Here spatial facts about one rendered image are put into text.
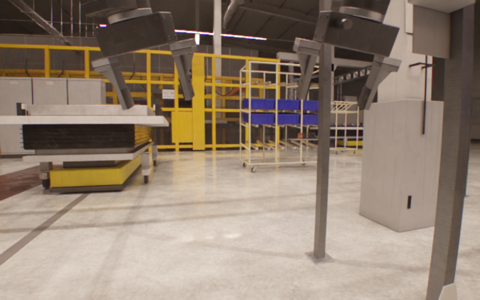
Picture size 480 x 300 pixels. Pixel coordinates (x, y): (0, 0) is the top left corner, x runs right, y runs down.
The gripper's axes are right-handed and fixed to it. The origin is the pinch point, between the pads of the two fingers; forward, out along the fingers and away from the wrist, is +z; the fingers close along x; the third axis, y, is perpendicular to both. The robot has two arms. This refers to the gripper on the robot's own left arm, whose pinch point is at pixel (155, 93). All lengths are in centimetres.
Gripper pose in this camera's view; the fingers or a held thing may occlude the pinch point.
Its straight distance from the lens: 51.2
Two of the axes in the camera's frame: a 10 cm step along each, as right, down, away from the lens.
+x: -9.8, 1.0, 1.9
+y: 1.2, -4.8, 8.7
